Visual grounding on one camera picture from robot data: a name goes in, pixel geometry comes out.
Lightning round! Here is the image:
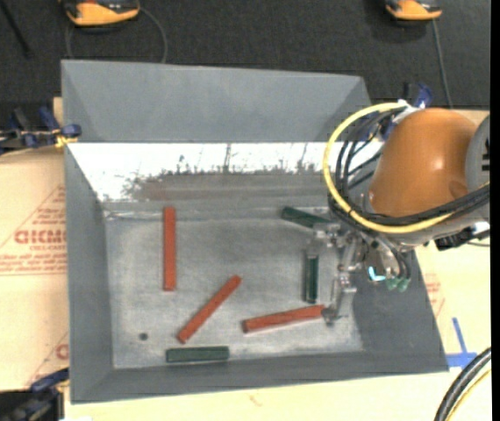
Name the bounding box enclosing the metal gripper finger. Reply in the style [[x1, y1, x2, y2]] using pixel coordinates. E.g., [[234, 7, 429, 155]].
[[323, 275, 358, 326], [305, 229, 335, 260]]

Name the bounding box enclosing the dark green flat block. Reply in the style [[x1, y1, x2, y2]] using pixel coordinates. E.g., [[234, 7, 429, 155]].
[[304, 252, 322, 304], [281, 205, 335, 232], [164, 345, 231, 364]]

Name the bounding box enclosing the red-brown flat block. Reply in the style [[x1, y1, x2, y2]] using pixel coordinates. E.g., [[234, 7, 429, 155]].
[[162, 206, 178, 292], [175, 275, 243, 346], [240, 303, 327, 335]]

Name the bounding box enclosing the grey metal bin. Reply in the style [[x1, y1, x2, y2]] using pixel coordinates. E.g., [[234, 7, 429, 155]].
[[60, 59, 450, 403]]

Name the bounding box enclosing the black cylinder on white bracket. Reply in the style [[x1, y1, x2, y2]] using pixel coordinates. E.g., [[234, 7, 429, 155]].
[[433, 220, 491, 252]]

